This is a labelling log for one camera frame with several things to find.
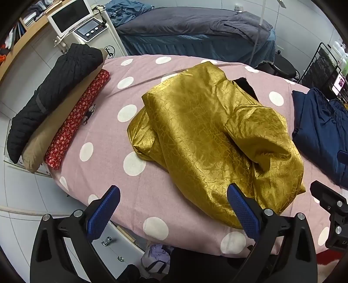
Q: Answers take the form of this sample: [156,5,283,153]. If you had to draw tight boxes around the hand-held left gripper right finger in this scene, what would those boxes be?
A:
[227,183,317,283]

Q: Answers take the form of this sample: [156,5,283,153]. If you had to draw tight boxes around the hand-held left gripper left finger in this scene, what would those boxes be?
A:
[30,185,120,283]

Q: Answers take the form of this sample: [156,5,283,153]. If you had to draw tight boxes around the gold jacket with black collar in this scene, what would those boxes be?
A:
[127,61,306,229]

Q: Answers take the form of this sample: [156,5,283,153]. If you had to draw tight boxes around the stack of folded clothes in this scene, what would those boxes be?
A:
[20,0,59,26]

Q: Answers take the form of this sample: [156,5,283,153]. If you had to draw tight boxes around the navy blue garment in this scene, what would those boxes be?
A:
[291,87,348,188]

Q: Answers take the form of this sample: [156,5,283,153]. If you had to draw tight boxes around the red mat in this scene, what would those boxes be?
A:
[315,249,344,265]

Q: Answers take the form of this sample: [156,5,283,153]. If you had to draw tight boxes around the purple bag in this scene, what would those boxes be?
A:
[141,243,174,273]

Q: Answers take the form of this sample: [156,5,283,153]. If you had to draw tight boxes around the pink polka dot bedsheet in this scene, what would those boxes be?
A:
[43,54,348,258]

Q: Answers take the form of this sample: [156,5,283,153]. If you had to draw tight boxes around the folded tan cloth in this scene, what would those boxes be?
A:
[22,49,108,174]

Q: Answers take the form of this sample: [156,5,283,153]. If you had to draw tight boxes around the folded red floral cloth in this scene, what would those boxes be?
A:
[44,69,110,170]

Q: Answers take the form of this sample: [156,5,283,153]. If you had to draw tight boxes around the white plastic bottle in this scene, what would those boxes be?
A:
[330,41,348,71]

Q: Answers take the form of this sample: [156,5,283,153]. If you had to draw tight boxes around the black stool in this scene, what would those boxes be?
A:
[268,50,299,80]

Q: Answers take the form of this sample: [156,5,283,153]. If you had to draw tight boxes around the folded black quilted jacket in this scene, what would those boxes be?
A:
[7,44,104,164]

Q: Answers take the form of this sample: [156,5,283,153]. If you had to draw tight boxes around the metal pole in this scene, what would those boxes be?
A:
[250,0,268,67]

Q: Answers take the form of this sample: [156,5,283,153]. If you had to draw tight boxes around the white machine with screen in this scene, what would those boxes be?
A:
[47,0,128,59]

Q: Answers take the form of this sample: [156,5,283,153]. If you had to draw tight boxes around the wooden shelf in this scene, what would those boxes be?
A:
[0,0,71,82]

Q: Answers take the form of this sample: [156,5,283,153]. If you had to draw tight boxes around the crumpled blue cloth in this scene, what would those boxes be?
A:
[105,0,154,20]

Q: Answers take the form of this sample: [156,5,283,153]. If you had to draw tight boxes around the white bed frame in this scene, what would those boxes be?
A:
[92,220,146,275]

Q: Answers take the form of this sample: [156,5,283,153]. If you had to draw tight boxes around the black wire rack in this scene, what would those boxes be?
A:
[298,42,348,102]

